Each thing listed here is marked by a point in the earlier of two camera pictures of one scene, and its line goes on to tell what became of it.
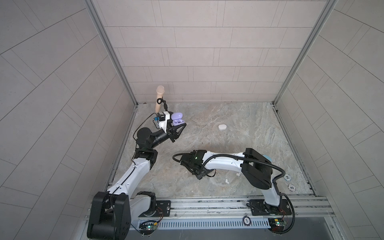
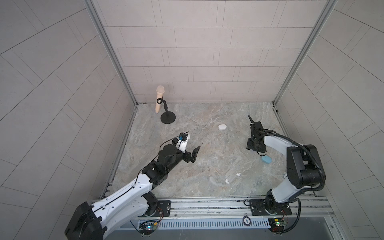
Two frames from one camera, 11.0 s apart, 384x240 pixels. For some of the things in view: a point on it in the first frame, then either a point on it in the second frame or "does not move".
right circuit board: x=276 y=224 does not move
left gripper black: x=172 y=131 → x=185 y=156
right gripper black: x=193 y=172 → x=261 y=150
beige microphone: x=160 y=91 does not move
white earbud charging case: x=222 y=127 does not move
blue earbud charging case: x=268 y=157 does not move
